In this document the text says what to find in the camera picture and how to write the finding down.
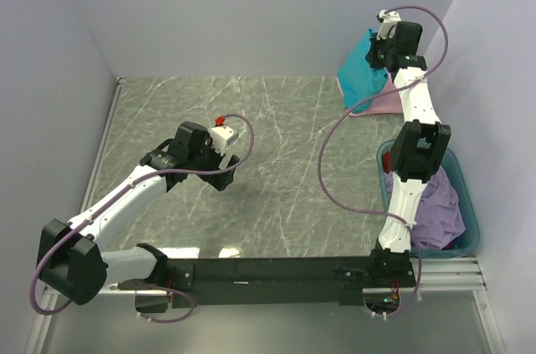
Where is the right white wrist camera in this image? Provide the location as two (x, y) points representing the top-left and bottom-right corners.
(376, 10), (401, 40)

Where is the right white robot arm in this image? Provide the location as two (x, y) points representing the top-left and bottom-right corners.
(367, 18), (451, 286)

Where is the lavender t shirt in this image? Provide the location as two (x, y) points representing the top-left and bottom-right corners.
(379, 167), (466, 256)

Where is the teal plastic laundry basket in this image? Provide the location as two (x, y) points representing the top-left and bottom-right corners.
(375, 139), (482, 259)

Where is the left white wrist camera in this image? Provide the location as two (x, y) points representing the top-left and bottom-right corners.
(209, 126), (240, 156)

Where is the aluminium frame rail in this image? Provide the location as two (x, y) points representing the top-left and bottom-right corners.
(44, 258), (487, 296)

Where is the red t shirt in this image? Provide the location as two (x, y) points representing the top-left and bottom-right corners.
(381, 151), (392, 173)

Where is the folded pink t shirt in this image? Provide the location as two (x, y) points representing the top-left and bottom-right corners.
(341, 80), (403, 117)

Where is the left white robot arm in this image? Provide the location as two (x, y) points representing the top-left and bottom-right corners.
(34, 117), (240, 305)

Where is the teal t shirt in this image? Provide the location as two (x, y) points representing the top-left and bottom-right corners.
(337, 29), (389, 110)

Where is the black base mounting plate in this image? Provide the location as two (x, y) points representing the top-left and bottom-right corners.
(116, 256), (418, 310)

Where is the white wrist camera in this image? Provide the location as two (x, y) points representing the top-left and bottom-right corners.
(376, 10), (401, 40)
(209, 126), (240, 156)

